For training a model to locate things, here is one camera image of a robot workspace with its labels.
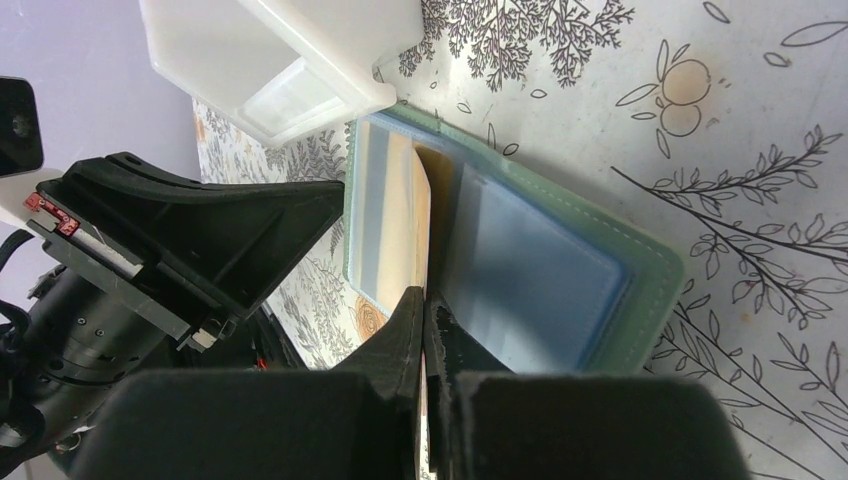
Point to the floral patterned table mat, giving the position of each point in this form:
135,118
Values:
718,126

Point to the gold VIP credit card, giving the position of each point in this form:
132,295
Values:
383,234

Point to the white plastic card box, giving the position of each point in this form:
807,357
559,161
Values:
281,70

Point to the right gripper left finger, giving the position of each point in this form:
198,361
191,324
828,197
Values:
357,420

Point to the green card holder wallet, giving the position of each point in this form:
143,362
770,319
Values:
546,280

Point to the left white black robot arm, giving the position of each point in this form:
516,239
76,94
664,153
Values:
42,408

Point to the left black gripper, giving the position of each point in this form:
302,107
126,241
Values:
157,268

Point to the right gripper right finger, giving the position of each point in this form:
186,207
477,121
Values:
488,422

